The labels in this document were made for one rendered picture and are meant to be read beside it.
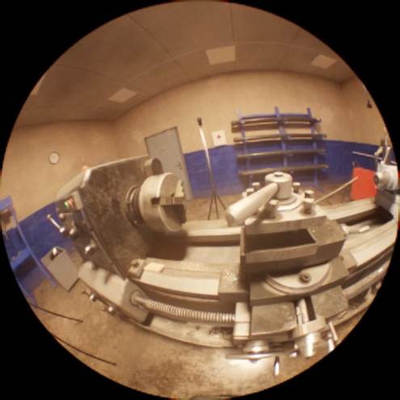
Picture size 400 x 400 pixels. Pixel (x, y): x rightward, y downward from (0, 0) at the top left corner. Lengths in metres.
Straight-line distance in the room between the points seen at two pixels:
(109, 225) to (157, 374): 1.24
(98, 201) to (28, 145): 3.69
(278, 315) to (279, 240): 0.22
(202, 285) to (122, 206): 0.45
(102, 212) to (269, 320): 0.63
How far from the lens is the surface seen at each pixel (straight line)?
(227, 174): 3.54
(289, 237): 0.32
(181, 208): 0.56
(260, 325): 0.40
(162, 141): 3.92
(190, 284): 0.53
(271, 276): 0.38
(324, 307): 0.47
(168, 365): 1.36
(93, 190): 0.53
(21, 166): 3.94
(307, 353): 0.42
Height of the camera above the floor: 1.26
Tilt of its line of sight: 20 degrees down
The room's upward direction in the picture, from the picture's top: 13 degrees counter-clockwise
